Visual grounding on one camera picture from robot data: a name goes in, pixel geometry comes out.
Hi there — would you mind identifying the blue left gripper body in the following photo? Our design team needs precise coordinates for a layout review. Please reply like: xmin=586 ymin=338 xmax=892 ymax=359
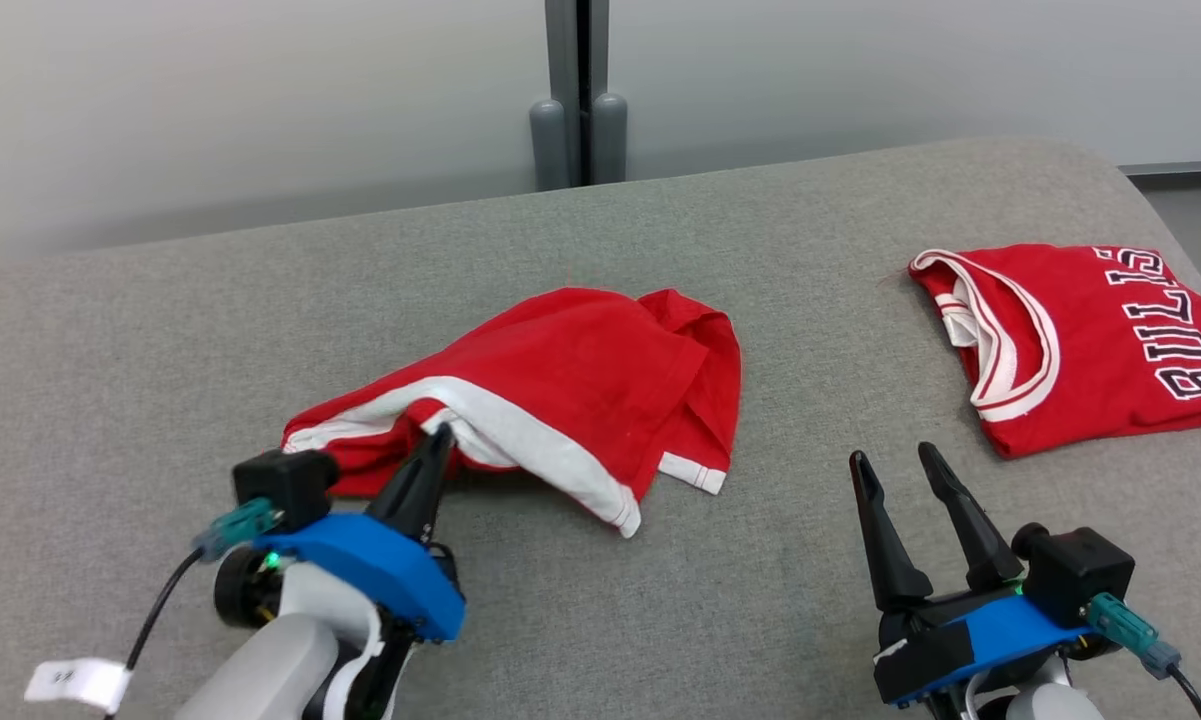
xmin=254 ymin=511 xmax=469 ymax=644

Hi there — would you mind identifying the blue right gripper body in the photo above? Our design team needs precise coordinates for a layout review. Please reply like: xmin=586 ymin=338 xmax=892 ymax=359
xmin=871 ymin=584 xmax=1097 ymax=712

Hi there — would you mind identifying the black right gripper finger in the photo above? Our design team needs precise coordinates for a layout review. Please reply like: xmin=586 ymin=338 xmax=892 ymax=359
xmin=847 ymin=449 xmax=934 ymax=614
xmin=916 ymin=441 xmax=1027 ymax=592

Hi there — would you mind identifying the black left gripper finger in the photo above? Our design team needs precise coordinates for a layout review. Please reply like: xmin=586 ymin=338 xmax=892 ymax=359
xmin=365 ymin=428 xmax=447 ymax=538
xmin=404 ymin=421 xmax=459 ymax=548

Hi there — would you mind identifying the red white-trimmed shirt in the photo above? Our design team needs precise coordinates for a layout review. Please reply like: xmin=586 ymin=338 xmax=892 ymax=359
xmin=279 ymin=286 xmax=745 ymax=540

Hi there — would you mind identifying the red Bulls 23 jersey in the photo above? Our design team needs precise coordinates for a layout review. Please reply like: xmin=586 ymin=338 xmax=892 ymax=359
xmin=907 ymin=242 xmax=1201 ymax=461

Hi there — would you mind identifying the grey cylinder bumper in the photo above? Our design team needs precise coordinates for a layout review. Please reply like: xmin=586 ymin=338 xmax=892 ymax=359
xmin=589 ymin=92 xmax=630 ymax=187
xmin=528 ymin=96 xmax=572 ymax=194

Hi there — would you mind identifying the teal left camera connector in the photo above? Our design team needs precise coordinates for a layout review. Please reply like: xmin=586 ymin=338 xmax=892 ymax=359
xmin=191 ymin=496 xmax=284 ymax=562

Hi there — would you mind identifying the teal camera connector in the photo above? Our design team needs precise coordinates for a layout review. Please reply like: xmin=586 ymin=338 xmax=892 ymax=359
xmin=191 ymin=496 xmax=284 ymax=562
xmin=1086 ymin=591 xmax=1184 ymax=682

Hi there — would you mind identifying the teal right camera connector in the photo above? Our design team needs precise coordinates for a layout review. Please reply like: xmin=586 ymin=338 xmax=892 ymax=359
xmin=1086 ymin=591 xmax=1184 ymax=682

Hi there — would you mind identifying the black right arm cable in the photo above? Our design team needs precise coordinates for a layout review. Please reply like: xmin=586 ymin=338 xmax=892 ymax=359
xmin=1164 ymin=664 xmax=1201 ymax=720

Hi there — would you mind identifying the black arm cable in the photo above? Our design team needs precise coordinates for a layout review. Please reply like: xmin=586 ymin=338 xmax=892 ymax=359
xmin=104 ymin=547 xmax=207 ymax=720
xmin=1164 ymin=664 xmax=1201 ymax=720

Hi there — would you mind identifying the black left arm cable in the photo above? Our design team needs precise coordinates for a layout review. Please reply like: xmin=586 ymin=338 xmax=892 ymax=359
xmin=104 ymin=547 xmax=207 ymax=720

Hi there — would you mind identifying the white paper cable label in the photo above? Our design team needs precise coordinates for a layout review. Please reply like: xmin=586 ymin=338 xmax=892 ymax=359
xmin=23 ymin=657 xmax=134 ymax=715

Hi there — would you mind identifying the grey metal wall post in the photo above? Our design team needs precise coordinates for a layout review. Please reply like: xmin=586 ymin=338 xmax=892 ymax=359
xmin=544 ymin=0 xmax=612 ymax=190

